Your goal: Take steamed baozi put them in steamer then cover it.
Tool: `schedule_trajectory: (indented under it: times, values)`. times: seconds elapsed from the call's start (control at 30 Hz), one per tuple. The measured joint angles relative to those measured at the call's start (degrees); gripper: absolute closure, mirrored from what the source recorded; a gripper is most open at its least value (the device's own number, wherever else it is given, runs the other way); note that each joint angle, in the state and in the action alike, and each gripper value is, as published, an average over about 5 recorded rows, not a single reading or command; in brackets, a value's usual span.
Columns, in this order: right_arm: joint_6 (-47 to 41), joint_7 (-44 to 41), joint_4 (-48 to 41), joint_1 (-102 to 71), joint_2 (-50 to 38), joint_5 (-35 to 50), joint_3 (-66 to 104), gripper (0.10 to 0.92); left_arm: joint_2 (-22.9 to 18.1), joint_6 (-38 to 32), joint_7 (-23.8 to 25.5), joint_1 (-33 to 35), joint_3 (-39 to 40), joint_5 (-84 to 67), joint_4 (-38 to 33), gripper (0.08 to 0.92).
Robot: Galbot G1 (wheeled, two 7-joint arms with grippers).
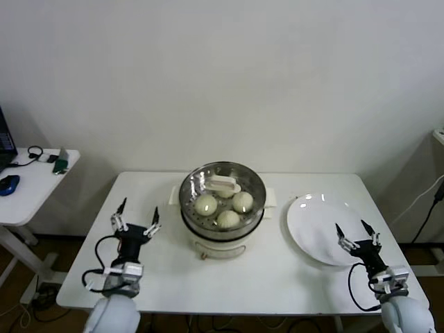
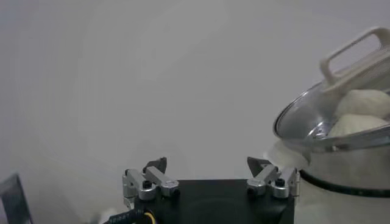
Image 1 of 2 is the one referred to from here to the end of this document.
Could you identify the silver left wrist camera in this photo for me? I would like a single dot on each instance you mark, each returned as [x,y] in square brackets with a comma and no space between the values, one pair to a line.
[126,274]

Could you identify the green and grey gadget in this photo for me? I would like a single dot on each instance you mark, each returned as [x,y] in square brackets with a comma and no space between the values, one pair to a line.
[60,166]

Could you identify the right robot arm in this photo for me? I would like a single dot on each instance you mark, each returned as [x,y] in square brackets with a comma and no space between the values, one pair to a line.
[406,315]

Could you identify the white stand foot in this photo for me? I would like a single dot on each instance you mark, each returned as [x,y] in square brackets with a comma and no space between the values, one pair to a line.
[430,270]

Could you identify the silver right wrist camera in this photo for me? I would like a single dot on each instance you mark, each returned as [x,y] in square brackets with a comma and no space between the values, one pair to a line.
[392,279]

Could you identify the blue computer mouse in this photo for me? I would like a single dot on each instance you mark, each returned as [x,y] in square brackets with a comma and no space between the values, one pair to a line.
[8,185]

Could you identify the small black device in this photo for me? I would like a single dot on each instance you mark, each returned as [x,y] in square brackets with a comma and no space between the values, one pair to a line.
[52,159]

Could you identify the white table leg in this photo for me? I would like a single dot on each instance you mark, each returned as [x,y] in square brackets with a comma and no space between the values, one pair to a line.
[339,324]

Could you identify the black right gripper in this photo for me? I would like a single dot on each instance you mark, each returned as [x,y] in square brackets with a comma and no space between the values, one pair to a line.
[369,255]

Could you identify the white cabinet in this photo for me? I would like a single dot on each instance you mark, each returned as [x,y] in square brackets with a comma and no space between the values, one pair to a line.
[440,133]

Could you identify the white side table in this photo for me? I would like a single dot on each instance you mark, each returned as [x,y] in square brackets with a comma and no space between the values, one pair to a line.
[31,194]

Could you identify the floor power strip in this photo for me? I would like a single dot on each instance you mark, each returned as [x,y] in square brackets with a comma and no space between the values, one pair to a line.
[45,295]

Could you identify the white electric cooker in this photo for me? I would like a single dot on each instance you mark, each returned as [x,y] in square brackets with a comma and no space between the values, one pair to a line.
[222,248]

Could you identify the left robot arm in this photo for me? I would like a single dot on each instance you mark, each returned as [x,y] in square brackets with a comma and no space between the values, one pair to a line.
[111,312]

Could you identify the steel steamer basket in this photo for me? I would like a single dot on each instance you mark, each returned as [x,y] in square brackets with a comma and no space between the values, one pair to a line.
[201,230]

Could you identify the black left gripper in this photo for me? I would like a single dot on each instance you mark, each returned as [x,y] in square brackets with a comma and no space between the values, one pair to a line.
[133,239]

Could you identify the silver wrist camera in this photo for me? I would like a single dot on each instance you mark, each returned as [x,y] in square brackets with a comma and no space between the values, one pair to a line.
[126,274]
[392,279]

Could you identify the round glass lid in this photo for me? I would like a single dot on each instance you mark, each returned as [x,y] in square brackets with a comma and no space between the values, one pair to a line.
[223,184]

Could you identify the black laptop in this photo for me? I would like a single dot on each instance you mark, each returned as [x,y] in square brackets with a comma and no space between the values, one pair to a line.
[4,145]

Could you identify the white round plate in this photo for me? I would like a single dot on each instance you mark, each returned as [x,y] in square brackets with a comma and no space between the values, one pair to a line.
[312,222]

